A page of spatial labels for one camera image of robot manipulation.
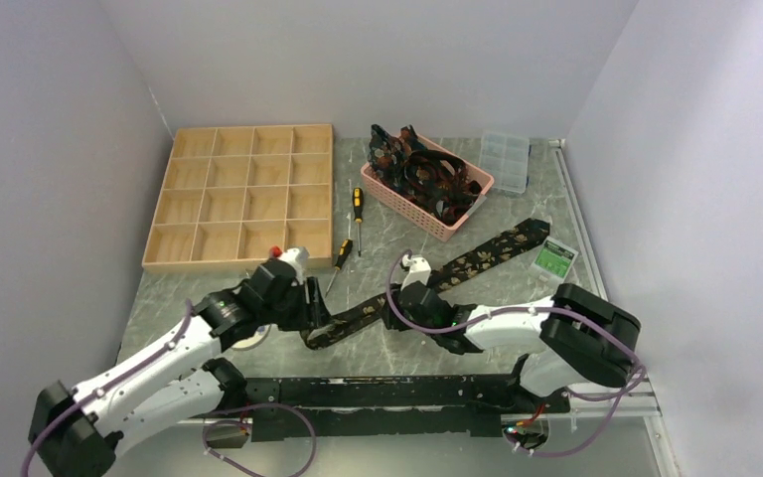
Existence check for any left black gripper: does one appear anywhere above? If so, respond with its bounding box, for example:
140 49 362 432
259 276 332 332

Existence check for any black gold patterned tie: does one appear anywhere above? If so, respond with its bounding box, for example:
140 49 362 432
300 218 551 350

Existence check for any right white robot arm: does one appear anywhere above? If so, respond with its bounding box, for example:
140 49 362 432
385 282 646 412

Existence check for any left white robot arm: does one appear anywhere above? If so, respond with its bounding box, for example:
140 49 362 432
19 247 328 476

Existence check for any white tape roll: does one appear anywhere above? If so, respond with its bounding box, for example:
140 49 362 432
231 325 271 351

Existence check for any pile of patterned ties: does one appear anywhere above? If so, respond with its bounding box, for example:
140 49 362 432
368 124 482 226

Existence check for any lower black yellow screwdriver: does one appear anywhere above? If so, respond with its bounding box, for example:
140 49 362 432
324 238 354 296

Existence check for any black yellow screwdriver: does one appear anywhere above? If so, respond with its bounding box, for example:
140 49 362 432
324 238 354 296
352 187 365 255

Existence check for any pink plastic basket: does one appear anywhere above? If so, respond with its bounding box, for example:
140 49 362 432
361 125 495 241

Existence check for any upper black yellow screwdriver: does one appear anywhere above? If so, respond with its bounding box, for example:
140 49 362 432
352 187 365 255

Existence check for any wooden compartment tray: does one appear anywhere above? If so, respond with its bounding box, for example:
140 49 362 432
142 124 334 273

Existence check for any green screw bit box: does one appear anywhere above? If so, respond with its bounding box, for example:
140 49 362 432
530 237 580 285

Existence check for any clear plastic organizer box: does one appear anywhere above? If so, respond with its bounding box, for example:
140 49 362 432
478 131 532 194

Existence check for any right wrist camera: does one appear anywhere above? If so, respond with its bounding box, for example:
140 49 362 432
400 254 432 289

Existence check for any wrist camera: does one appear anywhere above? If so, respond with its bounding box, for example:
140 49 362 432
269 245 310 285
400 254 432 289

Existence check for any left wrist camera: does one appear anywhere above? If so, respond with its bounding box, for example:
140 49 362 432
269 245 310 285

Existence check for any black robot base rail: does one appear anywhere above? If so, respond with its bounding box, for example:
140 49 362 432
206 374 570 442

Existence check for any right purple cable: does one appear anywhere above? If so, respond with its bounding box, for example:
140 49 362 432
384 248 649 459

